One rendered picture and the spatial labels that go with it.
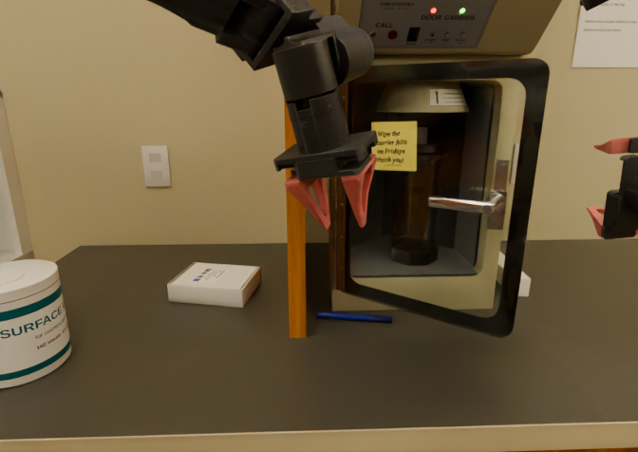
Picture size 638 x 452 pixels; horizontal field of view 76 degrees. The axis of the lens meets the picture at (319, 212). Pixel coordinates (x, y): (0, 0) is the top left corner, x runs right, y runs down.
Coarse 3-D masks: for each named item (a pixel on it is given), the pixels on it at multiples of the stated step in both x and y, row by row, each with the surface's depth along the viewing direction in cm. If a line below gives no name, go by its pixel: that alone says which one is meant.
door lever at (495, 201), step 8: (432, 200) 58; (440, 200) 57; (448, 200) 57; (456, 200) 56; (464, 200) 56; (472, 200) 55; (480, 200) 55; (488, 200) 58; (496, 200) 56; (504, 200) 57; (448, 208) 57; (456, 208) 56; (464, 208) 56; (472, 208) 55; (480, 208) 54; (488, 208) 54; (496, 208) 58
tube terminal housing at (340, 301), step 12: (384, 60) 68; (396, 60) 68; (408, 60) 68; (420, 60) 68; (432, 60) 68; (444, 60) 68; (456, 60) 68; (468, 60) 68; (336, 300) 79; (348, 300) 80; (360, 300) 80
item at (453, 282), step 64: (448, 64) 57; (512, 64) 53; (448, 128) 59; (512, 128) 55; (384, 192) 67; (448, 192) 61; (512, 192) 56; (384, 256) 70; (448, 256) 64; (512, 256) 58; (448, 320) 66; (512, 320) 60
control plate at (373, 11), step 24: (384, 0) 57; (408, 0) 58; (432, 0) 58; (456, 0) 58; (480, 0) 58; (360, 24) 61; (384, 24) 61; (408, 24) 61; (432, 24) 61; (456, 24) 61; (480, 24) 61
